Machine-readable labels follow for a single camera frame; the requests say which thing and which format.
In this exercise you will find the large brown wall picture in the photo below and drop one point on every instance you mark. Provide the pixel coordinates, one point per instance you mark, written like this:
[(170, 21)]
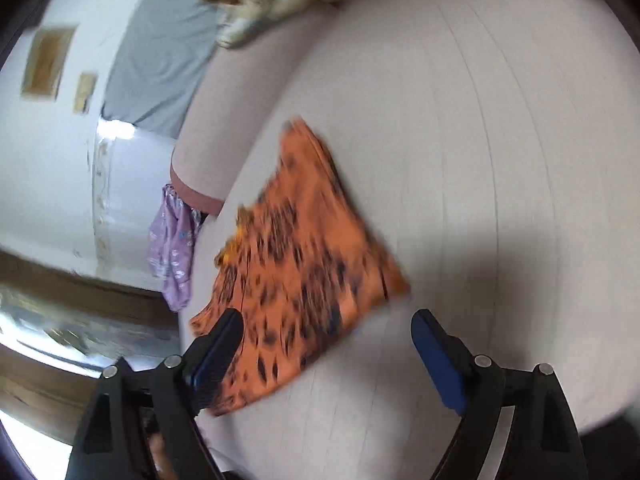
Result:
[(47, 62)]

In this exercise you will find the small brown wall picture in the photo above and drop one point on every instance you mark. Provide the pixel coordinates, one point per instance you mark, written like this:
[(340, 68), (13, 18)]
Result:
[(86, 92)]

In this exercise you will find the orange black floral shirt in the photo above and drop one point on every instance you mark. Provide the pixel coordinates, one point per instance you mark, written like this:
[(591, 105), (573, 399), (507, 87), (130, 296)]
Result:
[(300, 260)]

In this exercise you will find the pink bolster cushion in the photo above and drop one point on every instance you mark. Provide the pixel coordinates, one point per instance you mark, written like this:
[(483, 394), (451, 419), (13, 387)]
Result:
[(235, 120)]

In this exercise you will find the purple floral cloth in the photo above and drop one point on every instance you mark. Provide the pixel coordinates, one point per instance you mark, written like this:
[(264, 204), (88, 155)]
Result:
[(172, 245)]

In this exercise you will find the wooden stained glass door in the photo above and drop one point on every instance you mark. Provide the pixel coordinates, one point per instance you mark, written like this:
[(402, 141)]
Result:
[(60, 320)]

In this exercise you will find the grey pillow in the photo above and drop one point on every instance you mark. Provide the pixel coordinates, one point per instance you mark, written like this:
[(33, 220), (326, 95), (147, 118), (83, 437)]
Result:
[(160, 60)]

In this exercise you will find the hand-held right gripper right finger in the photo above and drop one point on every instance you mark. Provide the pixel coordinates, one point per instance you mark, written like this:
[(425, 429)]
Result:
[(440, 365)]

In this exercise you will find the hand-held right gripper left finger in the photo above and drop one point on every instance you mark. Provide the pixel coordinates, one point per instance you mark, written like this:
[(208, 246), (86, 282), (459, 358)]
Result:
[(215, 360)]

